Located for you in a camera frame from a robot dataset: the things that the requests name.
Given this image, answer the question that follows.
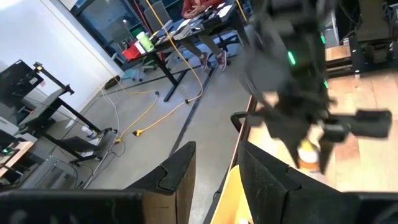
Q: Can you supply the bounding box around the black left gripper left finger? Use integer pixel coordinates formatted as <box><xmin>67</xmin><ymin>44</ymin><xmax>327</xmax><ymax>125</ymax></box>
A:
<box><xmin>0</xmin><ymin>141</ymin><xmax>197</xmax><ymax>224</ymax></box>

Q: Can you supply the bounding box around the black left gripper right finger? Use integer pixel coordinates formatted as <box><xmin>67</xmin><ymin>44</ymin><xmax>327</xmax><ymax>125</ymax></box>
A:
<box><xmin>237</xmin><ymin>140</ymin><xmax>398</xmax><ymax>224</ymax></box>

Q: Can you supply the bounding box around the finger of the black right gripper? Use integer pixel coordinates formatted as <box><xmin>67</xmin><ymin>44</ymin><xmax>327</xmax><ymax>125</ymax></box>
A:
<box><xmin>317</xmin><ymin>108</ymin><xmax>393</xmax><ymax>175</ymax></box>
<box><xmin>248</xmin><ymin>107</ymin><xmax>313</xmax><ymax>170</ymax></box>

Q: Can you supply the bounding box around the large yellow food coloring bottle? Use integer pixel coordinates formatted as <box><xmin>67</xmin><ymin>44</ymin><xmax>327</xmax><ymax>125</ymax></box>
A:
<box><xmin>297</xmin><ymin>138</ymin><xmax>321</xmax><ymax>172</ymax></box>

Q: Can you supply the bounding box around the yellow plastic basket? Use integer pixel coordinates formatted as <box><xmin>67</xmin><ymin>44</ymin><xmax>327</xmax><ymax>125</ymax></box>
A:
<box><xmin>210</xmin><ymin>164</ymin><xmax>254</xmax><ymax>224</ymax></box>

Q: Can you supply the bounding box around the black table clamp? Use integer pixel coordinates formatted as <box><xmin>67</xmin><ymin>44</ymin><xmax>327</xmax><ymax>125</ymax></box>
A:
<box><xmin>229</xmin><ymin>111</ymin><xmax>249</xmax><ymax>134</ymax></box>

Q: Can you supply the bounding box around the black robot station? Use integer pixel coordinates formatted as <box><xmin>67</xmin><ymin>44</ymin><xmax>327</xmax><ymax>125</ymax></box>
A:
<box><xmin>325</xmin><ymin>0</ymin><xmax>398</xmax><ymax>78</ymax></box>

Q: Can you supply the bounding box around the white paper sheet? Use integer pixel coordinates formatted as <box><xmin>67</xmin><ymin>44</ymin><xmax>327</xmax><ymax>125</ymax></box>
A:
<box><xmin>216</xmin><ymin>3</ymin><xmax>234</xmax><ymax>19</ymax></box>

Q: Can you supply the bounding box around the black office desk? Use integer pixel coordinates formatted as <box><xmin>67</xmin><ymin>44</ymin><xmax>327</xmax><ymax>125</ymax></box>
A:
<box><xmin>123</xmin><ymin>0</ymin><xmax>249</xmax><ymax>103</ymax></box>

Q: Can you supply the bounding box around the light office chair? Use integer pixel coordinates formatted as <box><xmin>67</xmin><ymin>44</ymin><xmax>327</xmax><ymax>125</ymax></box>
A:
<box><xmin>110</xmin><ymin>46</ymin><xmax>156</xmax><ymax>83</ymax></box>

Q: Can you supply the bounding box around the black floor box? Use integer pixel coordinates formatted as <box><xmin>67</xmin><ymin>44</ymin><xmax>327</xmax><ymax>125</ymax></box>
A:
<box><xmin>103</xmin><ymin>75</ymin><xmax>121</xmax><ymax>91</ymax></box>

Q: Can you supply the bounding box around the grey metal case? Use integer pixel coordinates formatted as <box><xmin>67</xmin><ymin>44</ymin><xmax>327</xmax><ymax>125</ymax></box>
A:
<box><xmin>18</xmin><ymin>155</ymin><xmax>78</xmax><ymax>190</ymax></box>

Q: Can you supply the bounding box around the person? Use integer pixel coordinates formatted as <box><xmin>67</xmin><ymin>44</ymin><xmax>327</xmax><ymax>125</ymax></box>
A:
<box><xmin>181</xmin><ymin>0</ymin><xmax>240</xmax><ymax>72</ymax></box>

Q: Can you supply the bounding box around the red box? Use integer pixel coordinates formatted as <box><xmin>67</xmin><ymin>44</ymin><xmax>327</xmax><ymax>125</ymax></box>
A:
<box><xmin>121</xmin><ymin>45</ymin><xmax>142</xmax><ymax>62</ymax></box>

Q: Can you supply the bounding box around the green plastic container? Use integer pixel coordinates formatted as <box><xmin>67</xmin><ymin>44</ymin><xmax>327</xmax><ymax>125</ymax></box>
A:
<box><xmin>136</xmin><ymin>30</ymin><xmax>155</xmax><ymax>53</ymax></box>

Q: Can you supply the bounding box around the black rolling stand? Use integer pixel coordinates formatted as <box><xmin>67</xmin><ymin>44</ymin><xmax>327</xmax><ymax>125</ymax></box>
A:
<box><xmin>18</xmin><ymin>88</ymin><xmax>118</xmax><ymax>164</ymax></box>

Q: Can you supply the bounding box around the grey office chair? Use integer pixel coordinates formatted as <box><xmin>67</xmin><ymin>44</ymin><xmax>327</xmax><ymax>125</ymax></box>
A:
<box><xmin>143</xmin><ymin>0</ymin><xmax>175</xmax><ymax>34</ymax></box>

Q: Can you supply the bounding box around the wooden side table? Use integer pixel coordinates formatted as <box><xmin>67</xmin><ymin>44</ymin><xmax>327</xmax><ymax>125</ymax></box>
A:
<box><xmin>0</xmin><ymin>141</ymin><xmax>35</xmax><ymax>178</ymax></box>

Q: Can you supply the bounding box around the black equipment stand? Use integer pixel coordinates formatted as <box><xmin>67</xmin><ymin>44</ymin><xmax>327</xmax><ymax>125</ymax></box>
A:
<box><xmin>0</xmin><ymin>58</ymin><xmax>75</xmax><ymax>131</ymax></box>

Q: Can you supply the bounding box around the yellow extension cable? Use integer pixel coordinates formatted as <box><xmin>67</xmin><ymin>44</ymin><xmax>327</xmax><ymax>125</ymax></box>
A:
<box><xmin>116</xmin><ymin>90</ymin><xmax>187</xmax><ymax>144</ymax></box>

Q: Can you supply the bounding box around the yellow hanging cable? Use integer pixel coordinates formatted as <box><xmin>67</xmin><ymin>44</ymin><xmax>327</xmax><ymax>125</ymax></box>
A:
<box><xmin>144</xmin><ymin>0</ymin><xmax>205</xmax><ymax>103</ymax></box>

